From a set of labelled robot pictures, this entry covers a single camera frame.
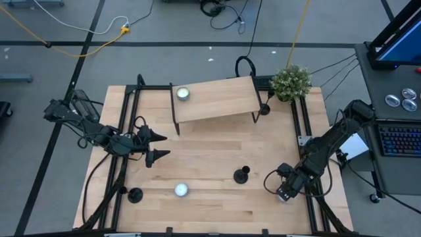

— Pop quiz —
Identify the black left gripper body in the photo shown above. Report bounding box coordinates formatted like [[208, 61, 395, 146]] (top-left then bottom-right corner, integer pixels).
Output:
[[126, 130, 148, 159]]

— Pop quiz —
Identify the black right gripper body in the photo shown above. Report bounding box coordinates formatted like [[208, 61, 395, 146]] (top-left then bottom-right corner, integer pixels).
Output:
[[278, 163, 310, 195]]

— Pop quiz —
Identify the black candle stick holder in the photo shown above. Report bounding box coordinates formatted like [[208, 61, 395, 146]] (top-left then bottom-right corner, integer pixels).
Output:
[[118, 186, 144, 204], [233, 165, 251, 185], [259, 90, 276, 116]]

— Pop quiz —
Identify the black vented control box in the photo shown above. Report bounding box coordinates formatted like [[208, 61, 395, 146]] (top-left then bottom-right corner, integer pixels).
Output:
[[253, 74, 274, 90], [70, 89, 101, 123]]

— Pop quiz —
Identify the white paper sheet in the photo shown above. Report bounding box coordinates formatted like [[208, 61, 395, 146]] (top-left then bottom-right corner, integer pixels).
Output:
[[338, 132, 370, 161]]

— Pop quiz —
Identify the wooden shelf with black legs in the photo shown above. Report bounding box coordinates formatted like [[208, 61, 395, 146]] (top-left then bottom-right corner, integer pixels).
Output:
[[169, 75, 264, 136]]

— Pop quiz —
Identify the artificial white-flowered potted plant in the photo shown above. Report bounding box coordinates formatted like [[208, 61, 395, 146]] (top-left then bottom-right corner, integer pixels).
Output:
[[269, 64, 312, 103]]

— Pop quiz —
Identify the backlit computer keyboard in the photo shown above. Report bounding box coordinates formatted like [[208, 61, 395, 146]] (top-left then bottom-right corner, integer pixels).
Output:
[[377, 124, 421, 158]]

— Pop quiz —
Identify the black desk cart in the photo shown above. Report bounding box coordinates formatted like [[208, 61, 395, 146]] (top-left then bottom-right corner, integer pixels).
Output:
[[354, 42, 421, 196]]

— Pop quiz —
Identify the black floor caster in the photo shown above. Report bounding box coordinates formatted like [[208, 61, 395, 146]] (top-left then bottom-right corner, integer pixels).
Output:
[[0, 101, 14, 119]]

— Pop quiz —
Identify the grey floor stand foot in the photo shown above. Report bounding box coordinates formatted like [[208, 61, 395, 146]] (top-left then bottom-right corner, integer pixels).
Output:
[[0, 72, 34, 84], [2, 0, 65, 7]]

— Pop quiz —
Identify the black computer monitor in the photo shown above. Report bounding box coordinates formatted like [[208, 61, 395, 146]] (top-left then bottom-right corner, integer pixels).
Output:
[[365, 0, 421, 70]]

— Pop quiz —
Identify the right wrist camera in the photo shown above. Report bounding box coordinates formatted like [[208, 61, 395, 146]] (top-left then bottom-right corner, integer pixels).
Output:
[[276, 186, 295, 202]]

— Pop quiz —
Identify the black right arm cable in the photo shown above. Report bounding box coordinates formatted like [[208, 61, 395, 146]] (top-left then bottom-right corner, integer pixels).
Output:
[[262, 169, 287, 196]]

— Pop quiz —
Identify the black aluminium rig frame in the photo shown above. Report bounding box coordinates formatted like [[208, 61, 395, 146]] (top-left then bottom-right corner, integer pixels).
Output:
[[77, 74, 355, 237]]

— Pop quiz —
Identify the black table cable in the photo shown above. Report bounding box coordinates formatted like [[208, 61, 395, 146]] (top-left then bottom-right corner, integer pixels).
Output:
[[81, 151, 112, 225]]

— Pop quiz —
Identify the thin black cable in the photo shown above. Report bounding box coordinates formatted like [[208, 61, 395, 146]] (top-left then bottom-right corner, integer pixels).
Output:
[[310, 53, 359, 74], [128, 0, 155, 26], [320, 58, 359, 88], [324, 63, 360, 100]]

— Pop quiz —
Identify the yellow extension cable with plug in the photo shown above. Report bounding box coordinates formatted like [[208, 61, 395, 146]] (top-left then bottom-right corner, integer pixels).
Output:
[[0, 5, 131, 59]]

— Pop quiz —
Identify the long black floor cable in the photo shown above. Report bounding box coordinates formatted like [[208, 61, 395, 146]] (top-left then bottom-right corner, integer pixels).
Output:
[[335, 149, 421, 215]]

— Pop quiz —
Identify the white floor cable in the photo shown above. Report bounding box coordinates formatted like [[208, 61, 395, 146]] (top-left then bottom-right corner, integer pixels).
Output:
[[32, 0, 130, 36]]

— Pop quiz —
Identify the black cable with loop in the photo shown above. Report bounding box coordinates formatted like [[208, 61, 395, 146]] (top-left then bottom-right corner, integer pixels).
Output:
[[234, 0, 263, 78]]

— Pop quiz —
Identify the coiled black cable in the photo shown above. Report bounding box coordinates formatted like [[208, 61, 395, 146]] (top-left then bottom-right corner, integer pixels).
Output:
[[199, 0, 247, 35]]

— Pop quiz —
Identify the straight yellow cable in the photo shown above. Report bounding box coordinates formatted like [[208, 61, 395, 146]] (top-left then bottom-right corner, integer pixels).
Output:
[[285, 0, 312, 69]]

